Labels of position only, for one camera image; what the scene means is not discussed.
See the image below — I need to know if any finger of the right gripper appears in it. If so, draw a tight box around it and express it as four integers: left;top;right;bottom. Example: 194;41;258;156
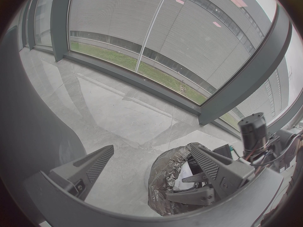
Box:
181;173;205;183
166;186;215;206

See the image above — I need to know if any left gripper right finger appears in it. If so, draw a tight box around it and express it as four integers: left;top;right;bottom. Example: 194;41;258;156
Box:
190;143;255;200

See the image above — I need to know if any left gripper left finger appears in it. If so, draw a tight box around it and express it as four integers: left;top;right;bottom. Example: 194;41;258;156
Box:
48;145;115;201

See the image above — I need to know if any black plastic bag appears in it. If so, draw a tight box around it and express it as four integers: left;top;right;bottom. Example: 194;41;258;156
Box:
147;143;214;217

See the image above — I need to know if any white trash bin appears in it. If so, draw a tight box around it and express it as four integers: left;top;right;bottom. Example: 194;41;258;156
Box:
175;162;202;189

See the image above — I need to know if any window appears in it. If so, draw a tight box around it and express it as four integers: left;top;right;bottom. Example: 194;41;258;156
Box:
19;0;303;139

